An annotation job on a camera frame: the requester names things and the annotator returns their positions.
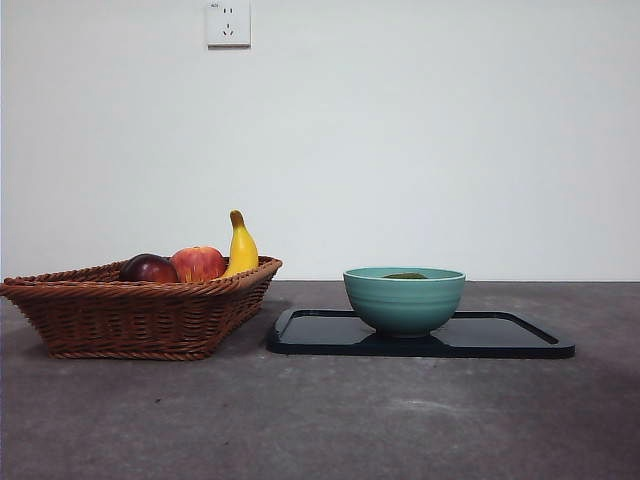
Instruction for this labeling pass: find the teal ribbed bowl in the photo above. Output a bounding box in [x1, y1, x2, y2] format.
[342, 266, 468, 339]

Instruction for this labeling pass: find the yellow banana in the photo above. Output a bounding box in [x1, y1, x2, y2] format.
[219, 209, 260, 279]

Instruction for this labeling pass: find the red apple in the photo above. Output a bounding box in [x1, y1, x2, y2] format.
[169, 244, 227, 283]

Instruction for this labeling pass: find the dark purple plum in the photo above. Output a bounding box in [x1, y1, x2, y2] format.
[118, 252, 180, 283]

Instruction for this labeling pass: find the black rectangular tray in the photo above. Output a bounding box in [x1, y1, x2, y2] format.
[266, 307, 577, 359]

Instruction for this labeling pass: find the brown wicker basket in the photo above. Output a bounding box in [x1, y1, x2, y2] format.
[0, 255, 284, 361]

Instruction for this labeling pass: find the white wall socket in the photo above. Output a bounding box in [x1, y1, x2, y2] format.
[206, 0, 252, 49]

